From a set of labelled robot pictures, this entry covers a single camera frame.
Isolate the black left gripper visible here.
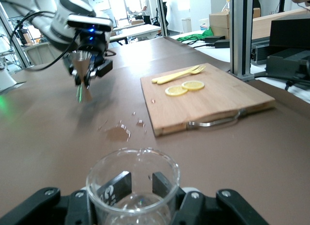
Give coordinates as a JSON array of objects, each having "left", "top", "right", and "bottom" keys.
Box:
[{"left": 63, "top": 31, "right": 114, "bottom": 88}]

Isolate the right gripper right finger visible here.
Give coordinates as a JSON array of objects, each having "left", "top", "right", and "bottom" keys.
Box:
[{"left": 152, "top": 171, "right": 269, "bottom": 225}]

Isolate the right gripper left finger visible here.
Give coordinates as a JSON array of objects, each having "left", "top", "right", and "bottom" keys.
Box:
[{"left": 0, "top": 171, "right": 133, "bottom": 225}]

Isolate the steel jigger measuring cup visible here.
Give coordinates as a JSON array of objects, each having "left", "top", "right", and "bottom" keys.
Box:
[{"left": 69, "top": 51, "right": 94, "bottom": 104}]

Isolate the clear glass beaker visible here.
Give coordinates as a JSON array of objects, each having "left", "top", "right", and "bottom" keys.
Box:
[{"left": 86, "top": 147, "right": 182, "bottom": 225}]

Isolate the grey chair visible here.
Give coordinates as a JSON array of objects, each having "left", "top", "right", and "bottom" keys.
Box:
[{"left": 24, "top": 44, "right": 58, "bottom": 65}]

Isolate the white table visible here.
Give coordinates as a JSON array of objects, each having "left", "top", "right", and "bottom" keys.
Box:
[{"left": 108, "top": 23, "right": 162, "bottom": 45}]

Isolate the person in white shirt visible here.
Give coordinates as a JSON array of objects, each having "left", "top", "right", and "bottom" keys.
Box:
[{"left": 137, "top": 0, "right": 153, "bottom": 25}]

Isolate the black office chair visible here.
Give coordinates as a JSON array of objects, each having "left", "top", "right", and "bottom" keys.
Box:
[{"left": 152, "top": 1, "right": 170, "bottom": 27}]

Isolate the lemon slice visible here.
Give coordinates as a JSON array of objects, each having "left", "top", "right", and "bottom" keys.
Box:
[
  {"left": 181, "top": 80, "right": 205, "bottom": 91},
  {"left": 165, "top": 85, "right": 188, "bottom": 97}
]

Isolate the yellow plastic fork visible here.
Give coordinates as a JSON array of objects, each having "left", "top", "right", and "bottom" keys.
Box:
[{"left": 156, "top": 64, "right": 206, "bottom": 85}]

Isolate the white bin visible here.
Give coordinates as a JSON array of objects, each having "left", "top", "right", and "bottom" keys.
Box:
[{"left": 181, "top": 17, "right": 192, "bottom": 33}]

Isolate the bamboo cutting board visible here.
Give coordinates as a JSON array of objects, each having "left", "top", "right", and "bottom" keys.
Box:
[{"left": 139, "top": 63, "right": 276, "bottom": 138}]

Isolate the green cloth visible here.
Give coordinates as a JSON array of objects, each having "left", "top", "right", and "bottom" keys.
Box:
[{"left": 176, "top": 27, "right": 220, "bottom": 44}]

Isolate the black power adapter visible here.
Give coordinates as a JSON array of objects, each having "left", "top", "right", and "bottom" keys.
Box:
[
  {"left": 214, "top": 39, "right": 230, "bottom": 49},
  {"left": 204, "top": 35, "right": 226, "bottom": 43}
]

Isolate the cardboard box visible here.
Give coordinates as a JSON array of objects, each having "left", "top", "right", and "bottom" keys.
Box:
[{"left": 208, "top": 9, "right": 231, "bottom": 39}]

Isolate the black finned power supply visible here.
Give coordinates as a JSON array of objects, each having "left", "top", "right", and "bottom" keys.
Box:
[{"left": 250, "top": 39, "right": 273, "bottom": 65}]

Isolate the black metal box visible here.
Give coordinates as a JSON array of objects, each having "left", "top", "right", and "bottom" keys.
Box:
[{"left": 265, "top": 48, "right": 310, "bottom": 78}]

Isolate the wooden plank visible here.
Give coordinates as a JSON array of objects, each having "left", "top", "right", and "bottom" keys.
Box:
[{"left": 251, "top": 6, "right": 310, "bottom": 40}]

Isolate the large black case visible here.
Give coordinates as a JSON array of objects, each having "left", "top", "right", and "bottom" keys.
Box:
[{"left": 269, "top": 15, "right": 310, "bottom": 52}]

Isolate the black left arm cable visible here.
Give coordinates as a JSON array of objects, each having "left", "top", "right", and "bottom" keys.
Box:
[{"left": 9, "top": 11, "right": 79, "bottom": 72}]

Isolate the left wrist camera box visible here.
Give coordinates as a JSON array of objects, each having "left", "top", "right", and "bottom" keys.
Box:
[{"left": 67, "top": 16, "right": 114, "bottom": 33}]

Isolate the aluminium frame corner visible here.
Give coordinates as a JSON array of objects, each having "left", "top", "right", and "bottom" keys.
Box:
[{"left": 0, "top": 1, "right": 32, "bottom": 70}]

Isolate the aluminium profile post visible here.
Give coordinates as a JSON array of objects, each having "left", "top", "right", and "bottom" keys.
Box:
[{"left": 229, "top": 0, "right": 255, "bottom": 80}]

